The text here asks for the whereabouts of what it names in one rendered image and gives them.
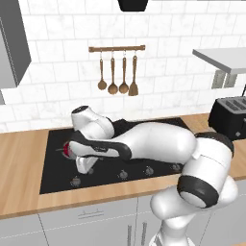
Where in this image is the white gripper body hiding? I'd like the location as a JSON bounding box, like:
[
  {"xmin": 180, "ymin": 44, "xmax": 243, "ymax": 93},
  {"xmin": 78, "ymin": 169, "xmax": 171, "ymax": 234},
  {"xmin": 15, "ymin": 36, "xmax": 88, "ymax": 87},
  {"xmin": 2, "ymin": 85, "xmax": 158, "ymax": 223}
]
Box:
[{"xmin": 75, "ymin": 156, "xmax": 98, "ymax": 175}]

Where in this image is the grey hob knob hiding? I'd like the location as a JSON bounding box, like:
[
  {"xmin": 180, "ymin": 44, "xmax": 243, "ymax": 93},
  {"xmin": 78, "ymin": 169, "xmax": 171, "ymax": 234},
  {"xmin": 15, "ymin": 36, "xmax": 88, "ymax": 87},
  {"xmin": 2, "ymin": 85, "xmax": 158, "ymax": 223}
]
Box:
[
  {"xmin": 170, "ymin": 162, "xmax": 183, "ymax": 172},
  {"xmin": 70, "ymin": 176, "xmax": 82, "ymax": 188},
  {"xmin": 117, "ymin": 169, "xmax": 129, "ymax": 181},
  {"xmin": 143, "ymin": 165, "xmax": 155, "ymax": 177}
]

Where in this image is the black hob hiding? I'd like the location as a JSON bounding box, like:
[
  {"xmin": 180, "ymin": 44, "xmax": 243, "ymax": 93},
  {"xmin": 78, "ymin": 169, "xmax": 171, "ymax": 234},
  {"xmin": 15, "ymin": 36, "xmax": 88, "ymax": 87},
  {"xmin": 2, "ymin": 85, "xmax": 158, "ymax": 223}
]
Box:
[{"xmin": 38, "ymin": 116, "xmax": 194, "ymax": 195}]

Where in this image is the grey drawer front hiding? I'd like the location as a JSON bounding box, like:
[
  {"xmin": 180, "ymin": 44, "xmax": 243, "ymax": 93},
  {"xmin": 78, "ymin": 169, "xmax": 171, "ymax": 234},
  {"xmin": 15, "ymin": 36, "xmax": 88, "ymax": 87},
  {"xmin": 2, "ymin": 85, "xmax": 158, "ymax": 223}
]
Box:
[{"xmin": 37, "ymin": 196, "xmax": 139, "ymax": 233}]

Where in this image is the grey cupboard door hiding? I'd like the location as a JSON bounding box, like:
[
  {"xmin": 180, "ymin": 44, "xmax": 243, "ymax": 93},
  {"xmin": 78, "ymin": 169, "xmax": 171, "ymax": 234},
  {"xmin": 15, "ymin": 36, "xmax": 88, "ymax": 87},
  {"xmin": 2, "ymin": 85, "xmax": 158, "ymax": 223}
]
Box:
[
  {"xmin": 40, "ymin": 220, "xmax": 138, "ymax": 246},
  {"xmin": 135, "ymin": 195, "xmax": 165, "ymax": 246}
]

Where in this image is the small wooden spoon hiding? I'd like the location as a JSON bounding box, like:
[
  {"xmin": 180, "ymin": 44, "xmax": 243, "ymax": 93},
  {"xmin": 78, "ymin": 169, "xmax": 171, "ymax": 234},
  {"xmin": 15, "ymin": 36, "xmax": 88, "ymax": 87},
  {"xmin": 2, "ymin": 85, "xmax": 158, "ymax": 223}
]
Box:
[{"xmin": 97, "ymin": 57, "xmax": 109, "ymax": 91}]

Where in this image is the wooden ladle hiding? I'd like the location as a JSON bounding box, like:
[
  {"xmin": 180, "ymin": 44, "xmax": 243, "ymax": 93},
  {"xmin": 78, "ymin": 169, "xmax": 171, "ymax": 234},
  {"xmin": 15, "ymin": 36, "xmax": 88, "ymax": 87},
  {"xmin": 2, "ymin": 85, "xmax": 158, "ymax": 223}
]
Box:
[{"xmin": 107, "ymin": 57, "xmax": 119, "ymax": 96}]

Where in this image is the large wooden spoon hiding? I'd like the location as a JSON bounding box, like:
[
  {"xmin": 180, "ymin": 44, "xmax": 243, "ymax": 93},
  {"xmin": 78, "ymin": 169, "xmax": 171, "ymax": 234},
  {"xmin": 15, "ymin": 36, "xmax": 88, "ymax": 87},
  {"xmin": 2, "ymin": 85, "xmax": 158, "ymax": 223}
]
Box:
[{"xmin": 118, "ymin": 56, "xmax": 130, "ymax": 95}]

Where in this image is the wooden spatula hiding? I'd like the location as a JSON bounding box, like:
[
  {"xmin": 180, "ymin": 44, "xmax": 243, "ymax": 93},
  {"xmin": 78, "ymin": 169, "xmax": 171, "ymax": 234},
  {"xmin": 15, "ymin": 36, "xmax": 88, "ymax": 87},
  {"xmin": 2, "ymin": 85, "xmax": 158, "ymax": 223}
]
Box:
[{"xmin": 128, "ymin": 55, "xmax": 140, "ymax": 97}]

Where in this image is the grey base cupboard run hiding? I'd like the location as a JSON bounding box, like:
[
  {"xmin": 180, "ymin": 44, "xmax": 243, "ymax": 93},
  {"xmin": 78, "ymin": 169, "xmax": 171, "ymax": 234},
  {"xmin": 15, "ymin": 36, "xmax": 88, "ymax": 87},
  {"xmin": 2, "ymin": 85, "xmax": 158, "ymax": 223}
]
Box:
[
  {"xmin": 0, "ymin": 212, "xmax": 44, "ymax": 246},
  {"xmin": 195, "ymin": 186, "xmax": 246, "ymax": 246}
]

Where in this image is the black toaster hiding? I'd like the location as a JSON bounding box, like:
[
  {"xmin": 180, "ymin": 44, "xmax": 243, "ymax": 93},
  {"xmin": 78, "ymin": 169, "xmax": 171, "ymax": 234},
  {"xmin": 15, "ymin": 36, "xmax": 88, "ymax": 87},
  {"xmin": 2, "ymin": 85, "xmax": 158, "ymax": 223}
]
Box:
[{"xmin": 208, "ymin": 95, "xmax": 246, "ymax": 141}]

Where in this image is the black range hood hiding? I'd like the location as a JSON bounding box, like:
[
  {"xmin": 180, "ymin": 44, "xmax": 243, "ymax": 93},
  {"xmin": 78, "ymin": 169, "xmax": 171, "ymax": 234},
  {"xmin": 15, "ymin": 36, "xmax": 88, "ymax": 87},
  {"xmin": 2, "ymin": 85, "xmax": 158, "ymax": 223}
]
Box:
[{"xmin": 116, "ymin": 0, "xmax": 151, "ymax": 13}]

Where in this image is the metal drawer handle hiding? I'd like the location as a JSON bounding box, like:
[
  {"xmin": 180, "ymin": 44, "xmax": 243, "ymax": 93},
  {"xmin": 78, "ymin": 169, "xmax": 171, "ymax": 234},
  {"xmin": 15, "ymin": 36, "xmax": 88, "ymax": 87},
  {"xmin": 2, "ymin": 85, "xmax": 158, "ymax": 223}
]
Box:
[{"xmin": 77, "ymin": 209, "xmax": 105, "ymax": 220}]

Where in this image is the metal cupboard door handle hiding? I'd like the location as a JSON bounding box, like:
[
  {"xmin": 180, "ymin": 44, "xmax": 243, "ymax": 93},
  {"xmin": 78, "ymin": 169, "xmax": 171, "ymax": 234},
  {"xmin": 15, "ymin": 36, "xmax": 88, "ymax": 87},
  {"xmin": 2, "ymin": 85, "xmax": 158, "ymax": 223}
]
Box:
[
  {"xmin": 140, "ymin": 221, "xmax": 148, "ymax": 246},
  {"xmin": 127, "ymin": 224, "xmax": 134, "ymax": 246}
]

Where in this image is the wooden utensil rail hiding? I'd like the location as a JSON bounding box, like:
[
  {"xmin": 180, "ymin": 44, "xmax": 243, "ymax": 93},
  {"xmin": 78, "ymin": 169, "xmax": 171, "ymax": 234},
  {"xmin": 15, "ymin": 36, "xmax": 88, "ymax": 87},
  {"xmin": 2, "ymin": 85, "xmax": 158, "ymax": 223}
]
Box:
[{"xmin": 88, "ymin": 44, "xmax": 146, "ymax": 54}]

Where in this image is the grey wall cupboard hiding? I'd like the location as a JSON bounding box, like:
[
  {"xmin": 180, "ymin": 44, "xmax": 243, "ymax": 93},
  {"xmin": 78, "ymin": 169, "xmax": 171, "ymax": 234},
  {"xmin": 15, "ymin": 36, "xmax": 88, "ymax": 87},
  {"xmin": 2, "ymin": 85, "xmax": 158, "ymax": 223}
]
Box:
[{"xmin": 0, "ymin": 0, "xmax": 33, "ymax": 106}]

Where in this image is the grey shelf bracket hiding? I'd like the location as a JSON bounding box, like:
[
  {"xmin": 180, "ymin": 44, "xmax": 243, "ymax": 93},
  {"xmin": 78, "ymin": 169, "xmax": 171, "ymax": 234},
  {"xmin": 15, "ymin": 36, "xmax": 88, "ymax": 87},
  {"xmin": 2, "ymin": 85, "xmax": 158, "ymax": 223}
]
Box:
[{"xmin": 210, "ymin": 69, "xmax": 238, "ymax": 90}]

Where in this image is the grey wall shelf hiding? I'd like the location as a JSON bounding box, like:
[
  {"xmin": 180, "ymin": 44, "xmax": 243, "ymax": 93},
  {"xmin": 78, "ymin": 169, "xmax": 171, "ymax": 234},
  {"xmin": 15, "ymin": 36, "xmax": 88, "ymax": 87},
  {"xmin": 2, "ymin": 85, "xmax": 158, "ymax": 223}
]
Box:
[{"xmin": 191, "ymin": 46, "xmax": 246, "ymax": 76}]

